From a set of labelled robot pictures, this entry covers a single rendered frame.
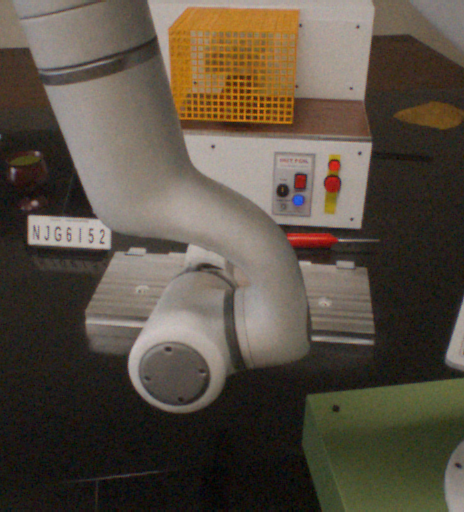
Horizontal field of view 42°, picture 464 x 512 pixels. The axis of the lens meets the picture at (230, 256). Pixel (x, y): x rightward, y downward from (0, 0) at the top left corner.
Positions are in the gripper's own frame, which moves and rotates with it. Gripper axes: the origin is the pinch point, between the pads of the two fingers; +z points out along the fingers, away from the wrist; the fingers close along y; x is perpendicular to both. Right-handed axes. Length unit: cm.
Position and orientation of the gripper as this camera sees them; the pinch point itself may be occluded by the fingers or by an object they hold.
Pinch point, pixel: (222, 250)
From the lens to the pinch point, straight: 80.3
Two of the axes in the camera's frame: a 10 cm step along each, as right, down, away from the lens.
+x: 9.9, 0.6, -1.0
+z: 1.1, -3.4, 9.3
